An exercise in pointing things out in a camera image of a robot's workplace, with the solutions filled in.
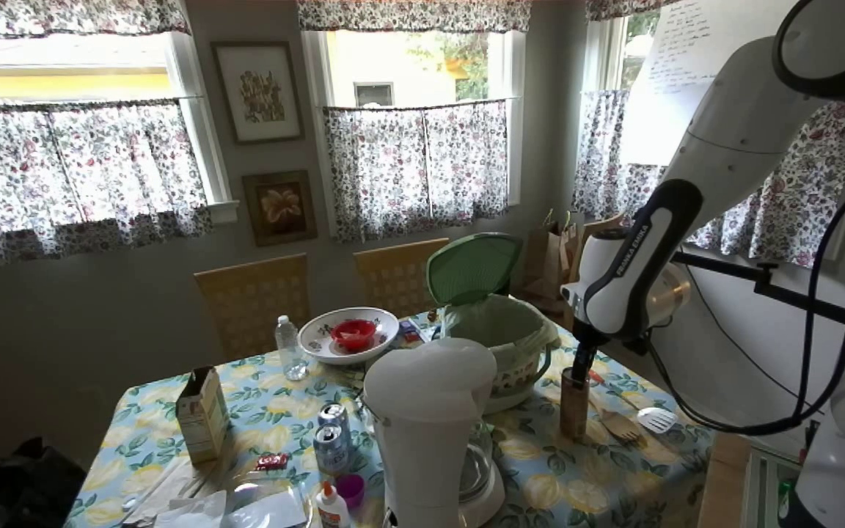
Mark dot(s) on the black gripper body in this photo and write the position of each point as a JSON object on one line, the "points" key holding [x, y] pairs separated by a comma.
{"points": [[587, 344]]}

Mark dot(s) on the orange tall drink can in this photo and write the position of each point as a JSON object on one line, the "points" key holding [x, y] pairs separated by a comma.
{"points": [[573, 405]]}

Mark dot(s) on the white bin with liner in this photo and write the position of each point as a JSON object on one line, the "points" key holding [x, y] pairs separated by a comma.
{"points": [[521, 337]]}

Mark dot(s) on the green bin lid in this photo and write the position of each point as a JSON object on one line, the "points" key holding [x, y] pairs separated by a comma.
{"points": [[471, 268]]}

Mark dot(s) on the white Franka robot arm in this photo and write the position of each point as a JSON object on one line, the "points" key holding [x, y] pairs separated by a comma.
{"points": [[754, 104]]}

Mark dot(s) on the wooden spatula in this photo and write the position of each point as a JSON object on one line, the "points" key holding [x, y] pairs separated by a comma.
{"points": [[619, 427]]}

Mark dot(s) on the floral yellow blue tablecloth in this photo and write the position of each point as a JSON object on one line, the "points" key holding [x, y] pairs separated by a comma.
{"points": [[549, 479]]}

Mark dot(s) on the white coffee maker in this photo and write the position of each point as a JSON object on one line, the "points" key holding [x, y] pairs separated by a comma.
{"points": [[427, 405]]}

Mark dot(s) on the right wooden chair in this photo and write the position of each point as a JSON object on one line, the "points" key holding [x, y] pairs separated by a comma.
{"points": [[393, 276]]}

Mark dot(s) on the wooden chair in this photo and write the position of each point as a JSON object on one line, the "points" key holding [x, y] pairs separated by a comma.
{"points": [[245, 302], [393, 276]]}

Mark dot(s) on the middle floral curtain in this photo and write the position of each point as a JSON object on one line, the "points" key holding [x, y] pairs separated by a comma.
{"points": [[403, 171]]}

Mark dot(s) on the floral curtain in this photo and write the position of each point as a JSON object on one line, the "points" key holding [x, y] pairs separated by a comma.
{"points": [[780, 221], [98, 177], [403, 171]]}

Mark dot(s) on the white plate with red food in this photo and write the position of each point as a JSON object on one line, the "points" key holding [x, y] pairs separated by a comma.
{"points": [[348, 336]]}

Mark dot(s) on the blue patterned can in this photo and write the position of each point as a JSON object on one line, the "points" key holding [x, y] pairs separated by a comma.
{"points": [[331, 441]]}

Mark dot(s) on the purple small cup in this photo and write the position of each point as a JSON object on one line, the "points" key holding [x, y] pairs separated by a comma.
{"points": [[349, 487]]}

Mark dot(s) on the clear plastic water bottle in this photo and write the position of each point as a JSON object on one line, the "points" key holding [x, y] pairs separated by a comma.
{"points": [[287, 347]]}

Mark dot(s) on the right floral curtain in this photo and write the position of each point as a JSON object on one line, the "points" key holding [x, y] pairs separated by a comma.
{"points": [[780, 221]]}

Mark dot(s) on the white glue bottle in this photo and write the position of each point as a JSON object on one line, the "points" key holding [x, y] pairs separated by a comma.
{"points": [[331, 507]]}

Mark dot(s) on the white paper sheet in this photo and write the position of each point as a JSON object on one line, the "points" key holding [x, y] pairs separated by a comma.
{"points": [[689, 44]]}

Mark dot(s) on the framed dark picture lower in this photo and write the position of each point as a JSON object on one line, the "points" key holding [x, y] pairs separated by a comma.
{"points": [[280, 207]]}

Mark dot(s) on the left wooden chair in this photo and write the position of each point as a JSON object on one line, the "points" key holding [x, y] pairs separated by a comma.
{"points": [[245, 302]]}

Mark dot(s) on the brown paper carton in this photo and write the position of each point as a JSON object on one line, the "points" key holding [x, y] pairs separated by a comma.
{"points": [[199, 415]]}

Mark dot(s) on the framed botanical picture upper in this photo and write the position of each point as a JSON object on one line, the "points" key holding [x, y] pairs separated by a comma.
{"points": [[258, 92]]}

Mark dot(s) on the left floral curtain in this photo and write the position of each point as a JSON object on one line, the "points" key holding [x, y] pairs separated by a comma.
{"points": [[98, 177]]}

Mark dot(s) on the black camera arm stand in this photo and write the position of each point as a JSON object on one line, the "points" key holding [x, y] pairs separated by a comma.
{"points": [[774, 283]]}

